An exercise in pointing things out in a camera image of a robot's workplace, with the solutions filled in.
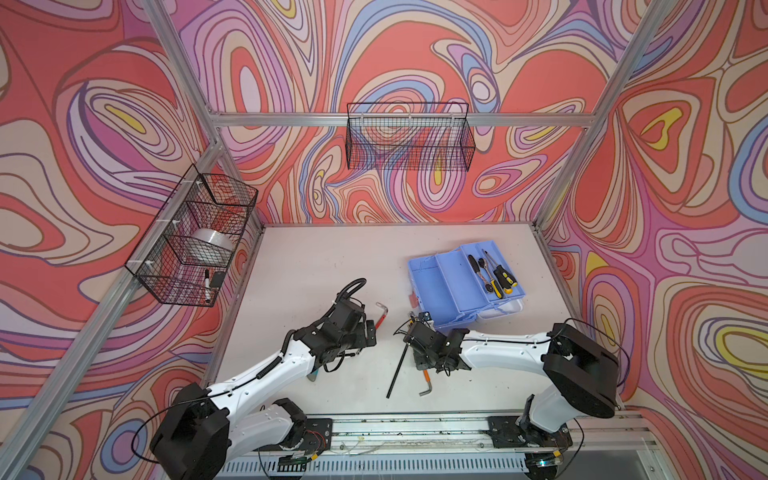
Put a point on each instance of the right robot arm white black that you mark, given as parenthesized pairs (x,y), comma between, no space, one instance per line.
(583,375)

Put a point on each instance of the white pink tool box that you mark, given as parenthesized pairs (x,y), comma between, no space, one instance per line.
(445,285)

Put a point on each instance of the black wire basket back wall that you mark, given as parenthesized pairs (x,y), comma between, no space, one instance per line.
(409,135)

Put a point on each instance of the black hex key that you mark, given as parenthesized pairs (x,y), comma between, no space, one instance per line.
(397,370)

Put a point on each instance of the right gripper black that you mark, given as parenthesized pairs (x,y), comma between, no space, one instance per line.
(420,364)

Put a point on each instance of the large screwdriver black yellow handle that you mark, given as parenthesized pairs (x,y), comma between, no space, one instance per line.
(504,277)

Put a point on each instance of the orange sleeved hex key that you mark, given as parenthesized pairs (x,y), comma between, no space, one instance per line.
(429,388)

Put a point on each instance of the black wire basket wall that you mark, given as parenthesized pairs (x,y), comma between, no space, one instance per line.
(170,267)
(409,135)

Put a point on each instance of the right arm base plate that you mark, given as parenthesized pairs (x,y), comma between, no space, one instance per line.
(508,432)

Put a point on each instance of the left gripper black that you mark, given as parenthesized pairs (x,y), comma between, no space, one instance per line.
(362,341)

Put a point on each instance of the yellow black utility knife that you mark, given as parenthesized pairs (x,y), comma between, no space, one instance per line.
(421,318)

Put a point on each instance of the red sleeved hex key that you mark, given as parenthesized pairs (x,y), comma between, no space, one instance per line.
(384,313)

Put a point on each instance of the silver tape roll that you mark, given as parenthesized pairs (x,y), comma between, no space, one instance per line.
(214,238)

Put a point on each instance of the black wire basket left wall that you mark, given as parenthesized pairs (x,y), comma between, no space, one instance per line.
(170,267)

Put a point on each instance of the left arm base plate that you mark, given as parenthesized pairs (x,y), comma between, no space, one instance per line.
(316,435)

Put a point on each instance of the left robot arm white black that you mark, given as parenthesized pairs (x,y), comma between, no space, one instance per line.
(206,427)

